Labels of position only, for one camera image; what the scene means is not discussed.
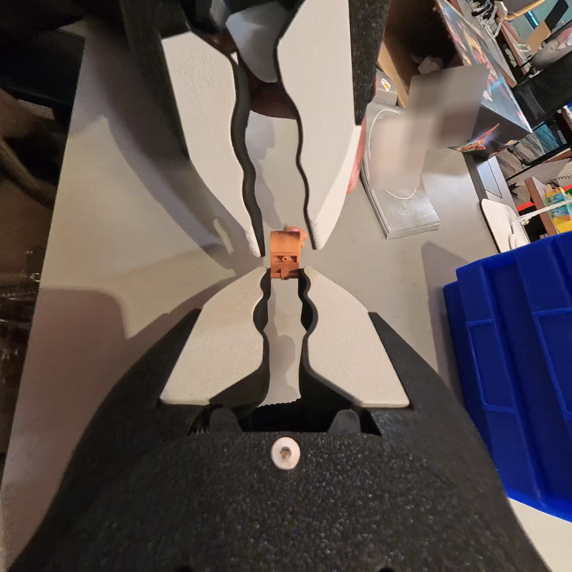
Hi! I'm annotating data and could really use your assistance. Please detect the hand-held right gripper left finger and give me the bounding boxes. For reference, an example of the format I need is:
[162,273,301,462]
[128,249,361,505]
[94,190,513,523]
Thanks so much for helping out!
[159,268,270,408]

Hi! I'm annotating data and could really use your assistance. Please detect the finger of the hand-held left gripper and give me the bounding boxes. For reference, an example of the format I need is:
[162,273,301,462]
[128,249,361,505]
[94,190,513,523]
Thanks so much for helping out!
[275,0,366,252]
[160,25,265,259]

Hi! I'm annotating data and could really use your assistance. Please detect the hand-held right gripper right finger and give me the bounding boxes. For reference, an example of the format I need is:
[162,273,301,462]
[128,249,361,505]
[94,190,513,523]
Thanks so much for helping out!
[301,268,413,411]

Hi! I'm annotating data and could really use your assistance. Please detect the small orange brick assembly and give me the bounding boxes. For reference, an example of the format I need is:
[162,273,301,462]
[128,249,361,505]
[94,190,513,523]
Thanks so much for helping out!
[268,227,309,280]

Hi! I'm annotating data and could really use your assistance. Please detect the grey desk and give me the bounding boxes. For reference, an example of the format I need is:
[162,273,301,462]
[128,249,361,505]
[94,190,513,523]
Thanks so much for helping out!
[0,18,572,572]

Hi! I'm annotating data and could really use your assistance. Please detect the person's left hand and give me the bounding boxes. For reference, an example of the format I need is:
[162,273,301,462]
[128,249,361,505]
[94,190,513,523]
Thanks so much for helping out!
[246,79,370,195]

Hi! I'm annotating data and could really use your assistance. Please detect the colourful printed toy box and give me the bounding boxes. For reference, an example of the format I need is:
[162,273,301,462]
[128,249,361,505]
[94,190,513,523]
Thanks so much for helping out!
[376,0,534,154]

